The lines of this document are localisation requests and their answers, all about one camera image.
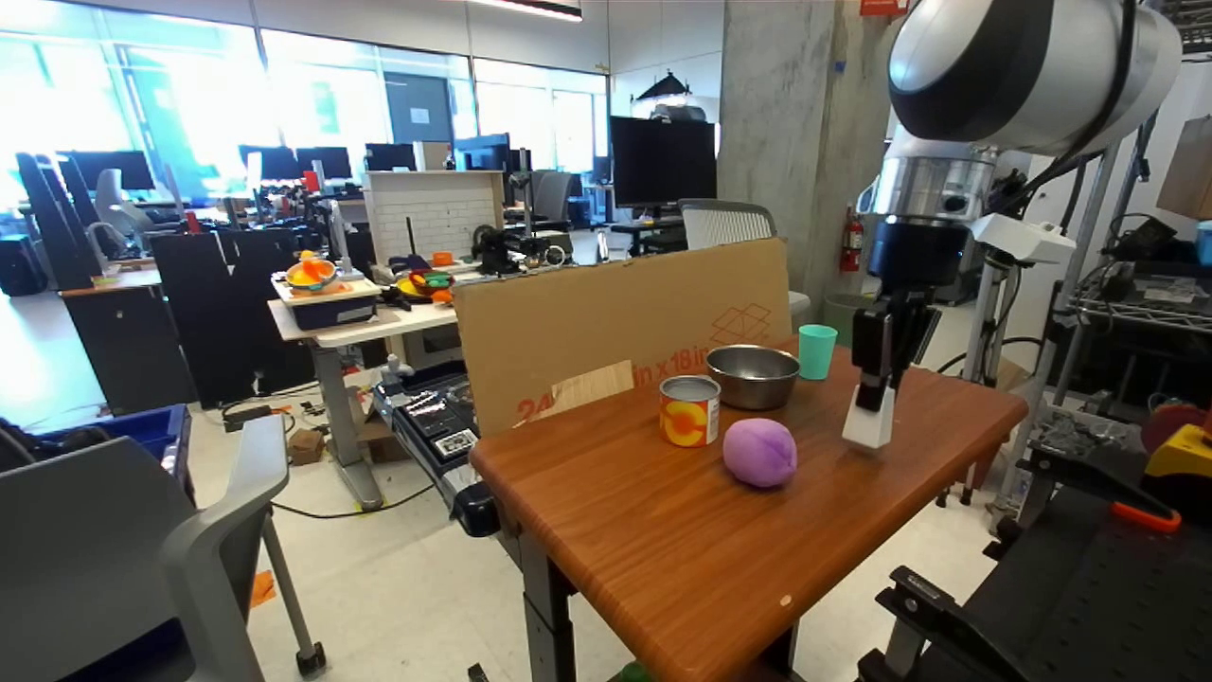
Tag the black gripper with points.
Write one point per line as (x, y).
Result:
(887, 340)

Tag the white salt shaker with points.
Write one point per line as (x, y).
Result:
(867, 420)

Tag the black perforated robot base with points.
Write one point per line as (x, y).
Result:
(1083, 598)

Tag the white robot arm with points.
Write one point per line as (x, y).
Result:
(988, 103)

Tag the teal plastic cup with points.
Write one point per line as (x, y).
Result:
(814, 349)

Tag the steel bowl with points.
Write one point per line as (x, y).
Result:
(750, 378)

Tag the red fire extinguisher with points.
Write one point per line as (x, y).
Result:
(853, 237)

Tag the purple ball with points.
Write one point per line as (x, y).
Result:
(759, 452)

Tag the tin can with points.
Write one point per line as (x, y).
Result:
(689, 412)

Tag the wooden table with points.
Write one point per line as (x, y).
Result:
(697, 573)

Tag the orange black clamp right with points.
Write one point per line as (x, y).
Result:
(1127, 503)

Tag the orange black clamp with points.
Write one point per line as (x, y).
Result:
(1127, 503)
(930, 617)

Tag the orange black clamp left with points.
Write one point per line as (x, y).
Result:
(930, 617)

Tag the yellow emergency stop box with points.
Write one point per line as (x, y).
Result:
(1182, 457)

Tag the black monitor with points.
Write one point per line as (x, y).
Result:
(661, 161)

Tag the cardboard sheet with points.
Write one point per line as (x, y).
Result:
(661, 316)

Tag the white background desk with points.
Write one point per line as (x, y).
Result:
(336, 319)

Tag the grey plastic chair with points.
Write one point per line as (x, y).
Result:
(111, 573)

